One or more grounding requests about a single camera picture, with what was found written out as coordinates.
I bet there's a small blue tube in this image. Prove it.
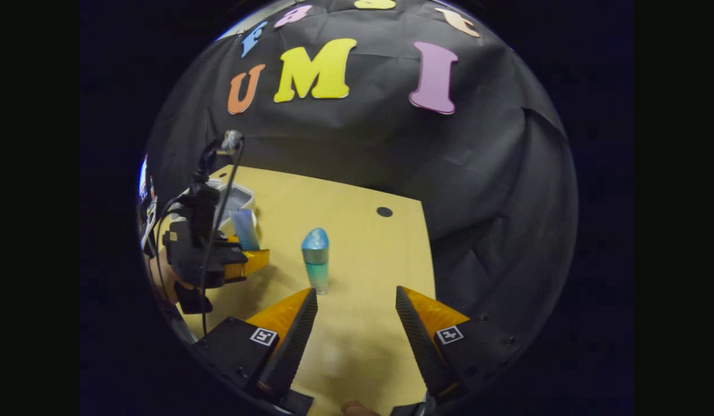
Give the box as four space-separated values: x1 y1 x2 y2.
230 208 261 252

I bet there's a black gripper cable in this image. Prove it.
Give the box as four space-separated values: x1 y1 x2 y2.
198 136 246 339

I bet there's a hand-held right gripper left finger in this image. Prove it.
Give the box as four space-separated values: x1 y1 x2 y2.
194 287 319 405

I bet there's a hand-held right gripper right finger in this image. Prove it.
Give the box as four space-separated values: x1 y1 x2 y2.
395 285 534 405

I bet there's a white suitcase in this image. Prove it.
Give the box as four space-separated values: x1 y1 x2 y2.
175 178 256 232

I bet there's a black backdrop cloth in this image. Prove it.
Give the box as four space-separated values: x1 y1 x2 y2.
143 0 578 347

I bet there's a blue capped bottle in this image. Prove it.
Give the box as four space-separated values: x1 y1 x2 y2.
301 227 330 295

